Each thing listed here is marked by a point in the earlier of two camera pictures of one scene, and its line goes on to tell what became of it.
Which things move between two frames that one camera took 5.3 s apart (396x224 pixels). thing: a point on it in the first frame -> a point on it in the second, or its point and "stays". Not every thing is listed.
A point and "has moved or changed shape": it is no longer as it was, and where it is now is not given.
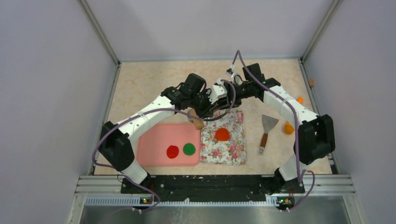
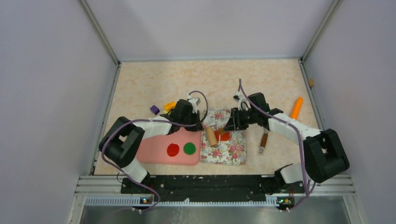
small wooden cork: (311, 82) stays
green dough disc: (189, 149) stays
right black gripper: (230, 101) -> (235, 123)
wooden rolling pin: (199, 124) has moved or changed shape
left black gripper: (205, 111) -> (198, 128)
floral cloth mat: (232, 151) stays
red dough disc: (172, 151) stays
